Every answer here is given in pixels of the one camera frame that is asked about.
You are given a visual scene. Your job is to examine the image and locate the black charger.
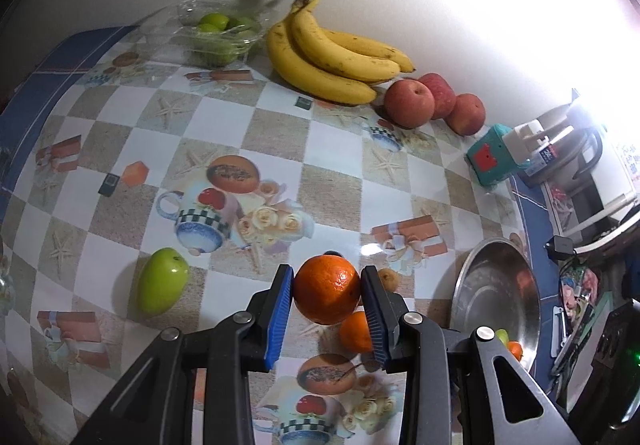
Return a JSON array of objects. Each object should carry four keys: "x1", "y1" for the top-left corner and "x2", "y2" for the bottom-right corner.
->
[{"x1": 546, "y1": 235, "x2": 576, "y2": 262}]

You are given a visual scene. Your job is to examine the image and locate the red apple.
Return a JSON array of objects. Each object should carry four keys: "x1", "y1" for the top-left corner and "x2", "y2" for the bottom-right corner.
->
[
  {"x1": 417, "y1": 73, "x2": 457, "y2": 120},
  {"x1": 445, "y1": 93, "x2": 487, "y2": 136},
  {"x1": 383, "y1": 79, "x2": 436, "y2": 130}
]

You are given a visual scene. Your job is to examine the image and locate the yellow banana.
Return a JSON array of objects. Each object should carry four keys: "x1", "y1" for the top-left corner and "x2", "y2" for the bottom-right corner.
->
[
  {"x1": 290, "y1": 0, "x2": 402, "y2": 84},
  {"x1": 320, "y1": 29, "x2": 417, "y2": 74},
  {"x1": 265, "y1": 0, "x2": 378, "y2": 106}
]

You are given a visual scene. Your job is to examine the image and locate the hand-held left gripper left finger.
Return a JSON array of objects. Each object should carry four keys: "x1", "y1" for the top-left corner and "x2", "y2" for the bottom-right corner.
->
[{"x1": 70, "y1": 265, "x2": 294, "y2": 445}]

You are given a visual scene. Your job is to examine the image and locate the printed checkered tablecloth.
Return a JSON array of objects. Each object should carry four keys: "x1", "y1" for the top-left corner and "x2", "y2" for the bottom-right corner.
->
[{"x1": 0, "y1": 25, "x2": 566, "y2": 445}]

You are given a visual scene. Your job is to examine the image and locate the small brown round fruit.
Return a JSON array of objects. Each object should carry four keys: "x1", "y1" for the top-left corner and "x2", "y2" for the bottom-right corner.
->
[{"x1": 376, "y1": 267, "x2": 399, "y2": 292}]

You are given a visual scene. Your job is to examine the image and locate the white handled tool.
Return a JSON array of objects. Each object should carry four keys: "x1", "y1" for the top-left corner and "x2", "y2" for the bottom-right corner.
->
[{"x1": 550, "y1": 305, "x2": 568, "y2": 358}]

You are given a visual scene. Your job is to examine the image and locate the pink packet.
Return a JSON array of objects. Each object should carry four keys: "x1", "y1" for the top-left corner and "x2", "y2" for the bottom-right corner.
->
[{"x1": 559, "y1": 267, "x2": 601, "y2": 321}]

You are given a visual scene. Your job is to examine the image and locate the clear plastic container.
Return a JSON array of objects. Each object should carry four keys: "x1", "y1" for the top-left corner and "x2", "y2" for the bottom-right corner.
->
[{"x1": 140, "y1": 0, "x2": 266, "y2": 68}]

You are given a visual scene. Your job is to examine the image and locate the large orange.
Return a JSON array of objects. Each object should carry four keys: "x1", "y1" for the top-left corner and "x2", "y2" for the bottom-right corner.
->
[{"x1": 293, "y1": 255, "x2": 362, "y2": 326}]

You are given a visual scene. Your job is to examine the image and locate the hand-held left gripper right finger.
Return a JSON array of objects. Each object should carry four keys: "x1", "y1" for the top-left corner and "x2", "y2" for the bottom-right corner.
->
[{"x1": 361, "y1": 266, "x2": 581, "y2": 445}]

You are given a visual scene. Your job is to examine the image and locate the steel bowl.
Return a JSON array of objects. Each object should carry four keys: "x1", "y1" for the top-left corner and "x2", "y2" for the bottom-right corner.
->
[{"x1": 448, "y1": 237, "x2": 542, "y2": 376}]

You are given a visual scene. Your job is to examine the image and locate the teal plastic box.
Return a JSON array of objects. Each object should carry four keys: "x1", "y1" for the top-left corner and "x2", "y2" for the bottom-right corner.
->
[{"x1": 466, "y1": 125, "x2": 526, "y2": 186}]

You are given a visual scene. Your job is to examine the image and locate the steel thermos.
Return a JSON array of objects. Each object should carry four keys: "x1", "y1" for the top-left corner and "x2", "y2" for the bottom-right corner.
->
[{"x1": 537, "y1": 102, "x2": 640, "y2": 246}]

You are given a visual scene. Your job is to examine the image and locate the green apple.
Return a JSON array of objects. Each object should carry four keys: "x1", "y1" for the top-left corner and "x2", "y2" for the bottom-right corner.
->
[{"x1": 137, "y1": 247, "x2": 191, "y2": 317}]

